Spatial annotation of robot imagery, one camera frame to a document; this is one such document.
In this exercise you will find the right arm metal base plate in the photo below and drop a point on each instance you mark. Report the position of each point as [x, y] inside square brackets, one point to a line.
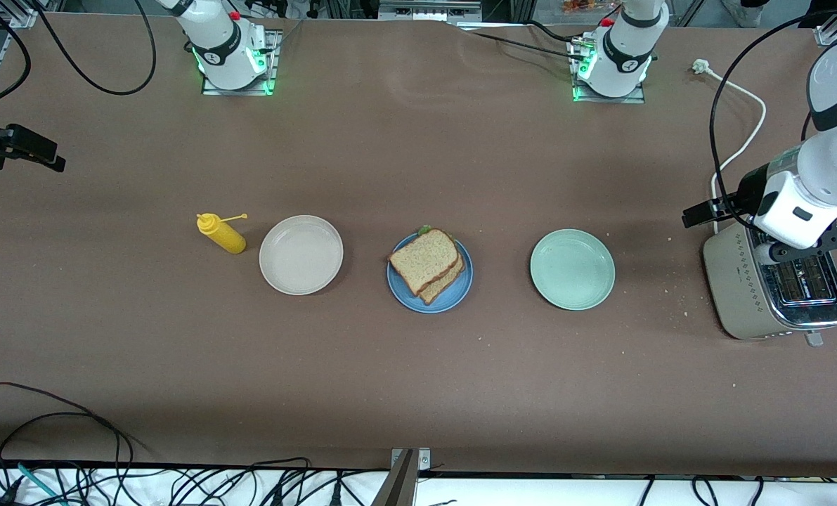
[272, 70]

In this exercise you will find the mint green round plate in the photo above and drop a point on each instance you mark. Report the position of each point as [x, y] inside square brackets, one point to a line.
[572, 270]

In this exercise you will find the yellow mustard squeeze bottle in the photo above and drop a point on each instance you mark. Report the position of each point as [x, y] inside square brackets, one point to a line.
[227, 239]

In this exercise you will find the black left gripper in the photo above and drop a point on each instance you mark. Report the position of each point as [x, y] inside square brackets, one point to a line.
[747, 191]

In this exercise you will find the brown toast bread slice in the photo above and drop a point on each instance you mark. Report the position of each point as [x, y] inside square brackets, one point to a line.
[450, 281]
[424, 260]

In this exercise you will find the orange snack bag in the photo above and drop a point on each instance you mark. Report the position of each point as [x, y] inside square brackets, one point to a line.
[581, 6]

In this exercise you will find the beige round plate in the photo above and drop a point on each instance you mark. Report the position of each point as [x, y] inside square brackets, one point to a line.
[301, 255]

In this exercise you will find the blue round plate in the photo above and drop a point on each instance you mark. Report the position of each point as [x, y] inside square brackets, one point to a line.
[404, 299]

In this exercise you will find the beige chrome toaster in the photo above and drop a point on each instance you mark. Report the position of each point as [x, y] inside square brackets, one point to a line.
[738, 295]

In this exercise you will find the metal table edge bracket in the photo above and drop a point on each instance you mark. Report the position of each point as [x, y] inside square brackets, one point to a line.
[400, 481]

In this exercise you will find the silver metal rail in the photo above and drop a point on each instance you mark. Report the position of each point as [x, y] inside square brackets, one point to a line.
[429, 10]

